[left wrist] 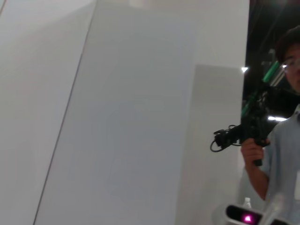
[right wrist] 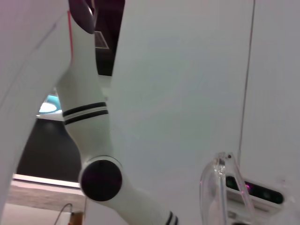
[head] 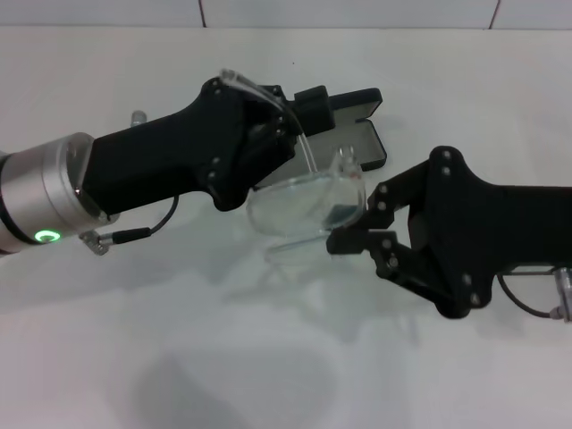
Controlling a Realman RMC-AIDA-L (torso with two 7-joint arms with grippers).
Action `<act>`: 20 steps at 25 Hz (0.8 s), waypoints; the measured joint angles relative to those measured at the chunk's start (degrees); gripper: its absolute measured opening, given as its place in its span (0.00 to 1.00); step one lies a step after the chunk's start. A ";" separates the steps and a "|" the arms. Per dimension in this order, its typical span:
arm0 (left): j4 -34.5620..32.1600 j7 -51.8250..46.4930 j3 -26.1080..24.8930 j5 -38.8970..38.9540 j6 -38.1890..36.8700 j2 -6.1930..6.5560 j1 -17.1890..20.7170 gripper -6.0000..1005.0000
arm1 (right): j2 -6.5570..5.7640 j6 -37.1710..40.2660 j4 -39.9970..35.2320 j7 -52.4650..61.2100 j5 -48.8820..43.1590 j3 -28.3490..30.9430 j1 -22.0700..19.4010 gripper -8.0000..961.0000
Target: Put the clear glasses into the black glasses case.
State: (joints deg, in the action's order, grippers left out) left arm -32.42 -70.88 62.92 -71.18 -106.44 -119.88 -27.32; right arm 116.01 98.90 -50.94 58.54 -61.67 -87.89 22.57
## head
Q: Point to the black glasses case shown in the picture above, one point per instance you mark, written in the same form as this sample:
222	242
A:
357	143

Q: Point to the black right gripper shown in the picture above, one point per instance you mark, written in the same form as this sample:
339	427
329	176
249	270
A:
482	232

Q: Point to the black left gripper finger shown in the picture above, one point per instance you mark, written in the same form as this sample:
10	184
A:
317	111

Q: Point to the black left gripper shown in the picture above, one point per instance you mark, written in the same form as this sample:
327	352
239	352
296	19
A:
156	165

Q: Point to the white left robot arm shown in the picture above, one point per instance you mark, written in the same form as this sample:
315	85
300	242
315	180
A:
40	196

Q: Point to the clear plastic glasses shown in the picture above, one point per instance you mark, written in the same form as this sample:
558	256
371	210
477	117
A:
290	205

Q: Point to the left gripper silver plug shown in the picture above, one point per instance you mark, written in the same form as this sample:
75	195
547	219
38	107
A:
138	118

